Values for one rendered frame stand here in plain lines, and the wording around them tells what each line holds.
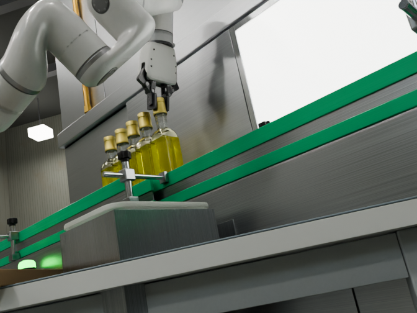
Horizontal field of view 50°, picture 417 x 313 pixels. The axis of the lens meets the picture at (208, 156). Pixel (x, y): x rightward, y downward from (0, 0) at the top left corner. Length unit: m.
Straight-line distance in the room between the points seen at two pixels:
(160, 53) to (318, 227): 0.71
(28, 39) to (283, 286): 0.57
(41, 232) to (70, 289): 0.68
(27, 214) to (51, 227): 11.72
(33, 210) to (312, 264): 12.40
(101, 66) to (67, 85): 1.08
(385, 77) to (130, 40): 0.45
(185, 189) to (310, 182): 0.33
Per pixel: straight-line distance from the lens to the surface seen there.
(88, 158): 1.71
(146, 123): 1.17
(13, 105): 0.87
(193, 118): 1.24
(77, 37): 0.85
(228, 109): 1.15
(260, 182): 0.83
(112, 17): 0.90
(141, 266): 0.65
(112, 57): 0.85
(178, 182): 1.02
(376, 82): 0.76
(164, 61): 1.18
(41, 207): 12.82
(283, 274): 0.65
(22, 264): 1.29
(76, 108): 1.83
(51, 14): 0.86
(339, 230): 0.61
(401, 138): 0.71
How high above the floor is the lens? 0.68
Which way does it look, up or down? 17 degrees up
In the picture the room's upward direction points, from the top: 11 degrees counter-clockwise
